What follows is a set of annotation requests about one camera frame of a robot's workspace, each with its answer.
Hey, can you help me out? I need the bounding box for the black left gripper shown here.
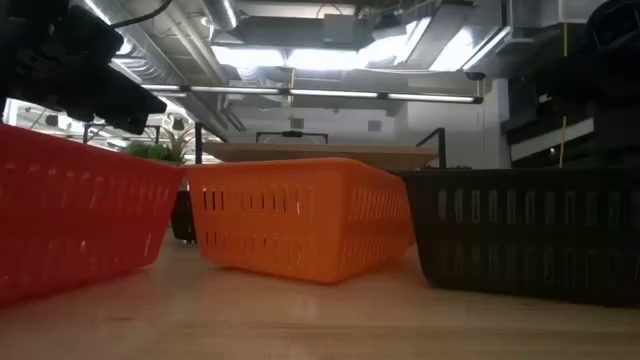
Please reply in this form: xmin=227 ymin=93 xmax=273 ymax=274
xmin=0 ymin=0 xmax=169 ymax=135

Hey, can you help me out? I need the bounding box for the red plastic slotted basket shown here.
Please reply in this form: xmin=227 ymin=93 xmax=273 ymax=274
xmin=0 ymin=123 xmax=185 ymax=307

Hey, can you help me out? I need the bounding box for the orange plastic slotted basket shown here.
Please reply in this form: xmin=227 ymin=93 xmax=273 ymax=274
xmin=185 ymin=157 xmax=416 ymax=285

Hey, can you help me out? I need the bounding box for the green succulent plant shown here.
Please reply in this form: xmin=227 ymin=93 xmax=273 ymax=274
xmin=122 ymin=117 xmax=199 ymax=165

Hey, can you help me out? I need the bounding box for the long linear light fixture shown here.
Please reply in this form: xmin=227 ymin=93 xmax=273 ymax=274
xmin=142 ymin=83 xmax=485 ymax=105

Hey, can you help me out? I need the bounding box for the black plastic slotted basket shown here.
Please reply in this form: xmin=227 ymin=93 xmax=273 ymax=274
xmin=399 ymin=167 xmax=640 ymax=307

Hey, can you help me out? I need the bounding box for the black camera cable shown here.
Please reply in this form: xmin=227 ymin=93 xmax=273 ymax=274
xmin=109 ymin=0 xmax=174 ymax=30

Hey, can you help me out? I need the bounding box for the silver round air duct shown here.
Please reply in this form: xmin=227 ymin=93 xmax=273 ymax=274
xmin=202 ymin=0 xmax=241 ymax=32

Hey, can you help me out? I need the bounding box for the thin black rectangular frame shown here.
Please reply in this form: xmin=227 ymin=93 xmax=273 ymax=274
xmin=255 ymin=130 xmax=330 ymax=145

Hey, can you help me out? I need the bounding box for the yellow hanging cord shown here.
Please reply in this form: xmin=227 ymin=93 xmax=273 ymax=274
xmin=558 ymin=22 xmax=570 ymax=169

